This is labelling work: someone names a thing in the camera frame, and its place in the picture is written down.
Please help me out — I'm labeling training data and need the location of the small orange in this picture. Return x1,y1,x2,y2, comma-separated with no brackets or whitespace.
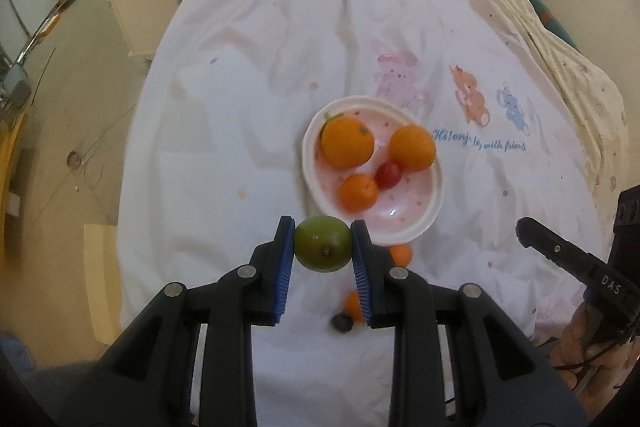
388,244,413,268
344,291,364,323
337,173,380,213

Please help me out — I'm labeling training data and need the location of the green lime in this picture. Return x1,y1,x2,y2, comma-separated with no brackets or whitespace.
294,216,352,273

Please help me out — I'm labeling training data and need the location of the red cherry tomato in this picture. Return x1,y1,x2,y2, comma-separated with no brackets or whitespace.
374,160,402,190

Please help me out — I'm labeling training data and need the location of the person right hand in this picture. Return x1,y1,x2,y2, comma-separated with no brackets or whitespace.
549,303,639,419

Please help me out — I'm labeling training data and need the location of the large orange with leaf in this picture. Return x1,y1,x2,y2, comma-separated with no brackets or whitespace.
320,115,375,170

